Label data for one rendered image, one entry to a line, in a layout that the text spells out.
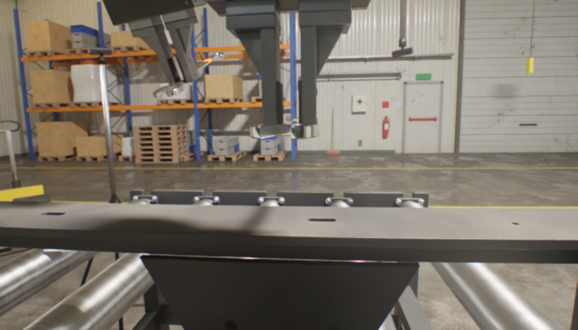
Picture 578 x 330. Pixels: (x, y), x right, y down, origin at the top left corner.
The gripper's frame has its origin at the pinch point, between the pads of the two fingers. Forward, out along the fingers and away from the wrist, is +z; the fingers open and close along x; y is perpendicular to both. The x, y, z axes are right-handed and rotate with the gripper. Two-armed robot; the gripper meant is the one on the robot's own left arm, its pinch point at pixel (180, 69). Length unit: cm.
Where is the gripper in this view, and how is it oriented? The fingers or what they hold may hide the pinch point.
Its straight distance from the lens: 51.2
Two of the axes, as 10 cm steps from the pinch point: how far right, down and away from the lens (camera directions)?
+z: 1.9, 8.5, 4.9
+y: 1.0, -5.1, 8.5
